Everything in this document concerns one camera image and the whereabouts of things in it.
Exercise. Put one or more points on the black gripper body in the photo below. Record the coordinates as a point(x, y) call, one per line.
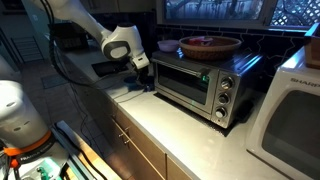
point(144, 80)

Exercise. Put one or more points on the blue purple plastic bowl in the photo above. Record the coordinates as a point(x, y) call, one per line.
point(131, 83)

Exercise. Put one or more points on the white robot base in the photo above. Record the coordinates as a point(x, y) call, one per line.
point(30, 150)

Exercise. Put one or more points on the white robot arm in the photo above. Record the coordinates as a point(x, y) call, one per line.
point(124, 42)

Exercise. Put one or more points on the small pink bowl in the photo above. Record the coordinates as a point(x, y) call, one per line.
point(168, 45)

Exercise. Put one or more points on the white Sharp microwave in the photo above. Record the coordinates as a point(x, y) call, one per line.
point(286, 132)

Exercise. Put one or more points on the wooden box on microwave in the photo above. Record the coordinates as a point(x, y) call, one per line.
point(312, 46)

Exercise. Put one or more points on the black stovetop panel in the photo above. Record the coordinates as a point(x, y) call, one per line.
point(108, 67)

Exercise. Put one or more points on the red item in basket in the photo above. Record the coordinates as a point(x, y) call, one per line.
point(200, 41)

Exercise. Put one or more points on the woven wicker basket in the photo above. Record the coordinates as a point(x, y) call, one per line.
point(222, 48)

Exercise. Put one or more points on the silver toaster oven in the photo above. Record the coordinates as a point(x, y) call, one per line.
point(214, 89)

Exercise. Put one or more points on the silver cabinet bar handle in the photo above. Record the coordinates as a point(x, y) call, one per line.
point(120, 136)

